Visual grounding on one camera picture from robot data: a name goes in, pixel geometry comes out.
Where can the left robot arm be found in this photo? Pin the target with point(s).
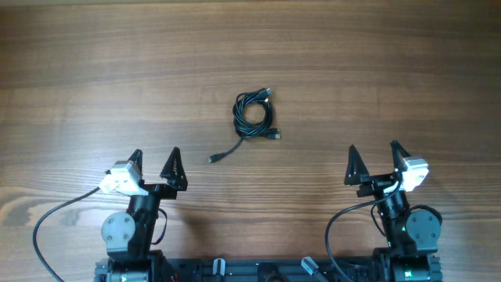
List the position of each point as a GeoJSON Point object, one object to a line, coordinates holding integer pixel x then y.
{"type": "Point", "coordinates": [129, 235]}

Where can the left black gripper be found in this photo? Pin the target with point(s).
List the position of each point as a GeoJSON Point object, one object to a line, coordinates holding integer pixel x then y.
{"type": "Point", "coordinates": [175, 181]}

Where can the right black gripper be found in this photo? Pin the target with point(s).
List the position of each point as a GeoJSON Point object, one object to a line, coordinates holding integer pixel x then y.
{"type": "Point", "coordinates": [374, 182]}

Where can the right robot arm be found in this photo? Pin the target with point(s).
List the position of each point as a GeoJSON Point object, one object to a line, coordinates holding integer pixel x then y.
{"type": "Point", "coordinates": [411, 232]}

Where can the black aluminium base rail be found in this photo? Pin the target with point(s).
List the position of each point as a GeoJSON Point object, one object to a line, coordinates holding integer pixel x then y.
{"type": "Point", "coordinates": [270, 269]}

